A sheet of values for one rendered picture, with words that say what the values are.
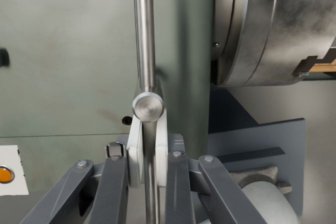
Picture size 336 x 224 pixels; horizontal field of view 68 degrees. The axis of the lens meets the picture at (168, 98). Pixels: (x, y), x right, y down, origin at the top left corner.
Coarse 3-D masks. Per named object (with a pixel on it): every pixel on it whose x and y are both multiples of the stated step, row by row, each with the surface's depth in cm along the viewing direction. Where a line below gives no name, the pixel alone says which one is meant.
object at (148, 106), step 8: (136, 88) 19; (144, 88) 17; (152, 88) 17; (160, 88) 19; (136, 96) 17; (144, 96) 16; (152, 96) 16; (160, 96) 17; (136, 104) 16; (144, 104) 17; (152, 104) 17; (160, 104) 17; (136, 112) 17; (144, 112) 17; (152, 112) 17; (160, 112) 17; (144, 120) 17; (152, 120) 17
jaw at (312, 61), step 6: (330, 48) 35; (330, 54) 37; (306, 60) 35; (312, 60) 35; (318, 60) 38; (324, 60) 38; (330, 60) 38; (300, 66) 36; (306, 66) 37; (294, 72) 38
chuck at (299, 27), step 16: (288, 0) 29; (304, 0) 29; (320, 0) 29; (272, 16) 30; (288, 16) 30; (304, 16) 30; (320, 16) 30; (272, 32) 31; (288, 32) 31; (304, 32) 31; (320, 32) 31; (272, 48) 32; (288, 48) 32; (304, 48) 33; (320, 48) 33; (272, 64) 35; (288, 64) 35; (256, 80) 39; (272, 80) 39; (288, 80) 39
